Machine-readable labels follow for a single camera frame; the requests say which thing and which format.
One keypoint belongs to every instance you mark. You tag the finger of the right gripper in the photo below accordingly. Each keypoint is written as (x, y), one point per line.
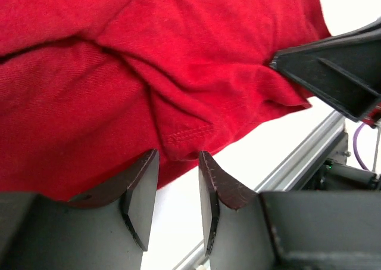
(343, 71)

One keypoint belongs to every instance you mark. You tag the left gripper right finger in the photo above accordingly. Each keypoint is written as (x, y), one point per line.
(286, 229)

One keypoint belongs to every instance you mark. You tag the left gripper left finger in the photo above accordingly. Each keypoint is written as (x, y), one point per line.
(105, 227)

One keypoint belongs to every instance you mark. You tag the red t-shirt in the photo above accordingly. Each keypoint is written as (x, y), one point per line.
(89, 85)

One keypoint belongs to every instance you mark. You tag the aluminium front rail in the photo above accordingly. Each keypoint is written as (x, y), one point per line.
(271, 157)

